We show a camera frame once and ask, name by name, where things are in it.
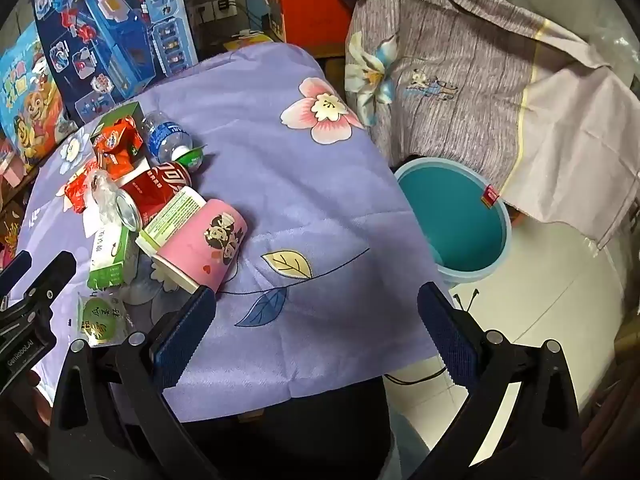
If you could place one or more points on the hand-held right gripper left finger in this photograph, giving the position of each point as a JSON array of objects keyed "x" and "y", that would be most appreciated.
[{"x": 184, "y": 342}]

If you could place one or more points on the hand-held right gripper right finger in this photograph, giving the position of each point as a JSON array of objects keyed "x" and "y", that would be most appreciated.
[{"x": 446, "y": 337}]

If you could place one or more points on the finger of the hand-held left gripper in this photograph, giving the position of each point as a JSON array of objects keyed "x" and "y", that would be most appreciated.
[
  {"x": 12, "y": 269},
  {"x": 50, "y": 280}
]

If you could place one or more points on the green white carton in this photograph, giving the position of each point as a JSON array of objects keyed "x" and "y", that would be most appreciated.
[{"x": 112, "y": 255}]

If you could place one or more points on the green round snack packet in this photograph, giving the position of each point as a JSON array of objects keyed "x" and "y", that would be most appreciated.
[{"x": 102, "y": 322}]

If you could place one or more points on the clear plastic bag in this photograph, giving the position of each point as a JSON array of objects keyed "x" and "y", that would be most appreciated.
[{"x": 102, "y": 195}]

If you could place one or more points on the pink paper cup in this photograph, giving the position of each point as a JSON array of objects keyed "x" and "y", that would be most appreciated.
[{"x": 210, "y": 240}]

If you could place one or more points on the teal plastic bucket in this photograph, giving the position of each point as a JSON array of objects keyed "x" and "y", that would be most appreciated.
[{"x": 450, "y": 215}]

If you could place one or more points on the white green-label container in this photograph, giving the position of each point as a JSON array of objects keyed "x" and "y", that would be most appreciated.
[{"x": 172, "y": 215}]

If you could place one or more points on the red soda can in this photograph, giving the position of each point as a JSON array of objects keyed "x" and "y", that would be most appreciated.
[{"x": 157, "y": 185}]

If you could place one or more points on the orange snack packet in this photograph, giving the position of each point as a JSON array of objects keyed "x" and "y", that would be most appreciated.
[{"x": 117, "y": 135}]

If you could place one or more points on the green cardboard box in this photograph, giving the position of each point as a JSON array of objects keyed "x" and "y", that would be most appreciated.
[{"x": 120, "y": 112}]

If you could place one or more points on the clear water bottle blue label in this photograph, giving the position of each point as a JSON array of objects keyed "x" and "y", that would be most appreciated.
[{"x": 165, "y": 135}]

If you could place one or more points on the green plastic cup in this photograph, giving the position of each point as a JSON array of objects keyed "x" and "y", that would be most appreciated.
[{"x": 192, "y": 157}]

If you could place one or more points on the dark printed box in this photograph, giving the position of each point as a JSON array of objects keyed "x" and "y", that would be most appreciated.
[{"x": 10, "y": 232}]

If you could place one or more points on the pink box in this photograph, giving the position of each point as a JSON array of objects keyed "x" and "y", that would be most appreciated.
[{"x": 10, "y": 167}]

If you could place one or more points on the person's dark clothing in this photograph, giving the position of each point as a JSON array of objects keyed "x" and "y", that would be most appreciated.
[{"x": 290, "y": 440}]

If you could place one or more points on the cartoon puppy box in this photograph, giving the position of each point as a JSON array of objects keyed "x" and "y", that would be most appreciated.
[{"x": 27, "y": 95}]

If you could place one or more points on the purple floral cloth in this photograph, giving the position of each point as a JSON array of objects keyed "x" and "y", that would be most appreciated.
[{"x": 280, "y": 160}]

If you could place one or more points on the blue toy box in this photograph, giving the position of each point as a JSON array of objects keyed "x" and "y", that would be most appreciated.
[{"x": 115, "y": 35}]

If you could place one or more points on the grey floral cloth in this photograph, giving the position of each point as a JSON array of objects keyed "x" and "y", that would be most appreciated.
[{"x": 460, "y": 70}]

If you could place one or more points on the brown cardboard box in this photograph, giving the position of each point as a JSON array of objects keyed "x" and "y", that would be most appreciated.
[{"x": 330, "y": 60}]

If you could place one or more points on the yellow flat box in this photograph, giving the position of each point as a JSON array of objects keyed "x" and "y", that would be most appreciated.
[{"x": 252, "y": 36}]

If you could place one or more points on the small blue box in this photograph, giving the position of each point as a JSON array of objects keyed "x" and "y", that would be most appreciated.
[{"x": 257, "y": 7}]

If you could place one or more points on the wall socket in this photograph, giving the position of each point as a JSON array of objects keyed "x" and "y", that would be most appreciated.
[{"x": 215, "y": 9}]

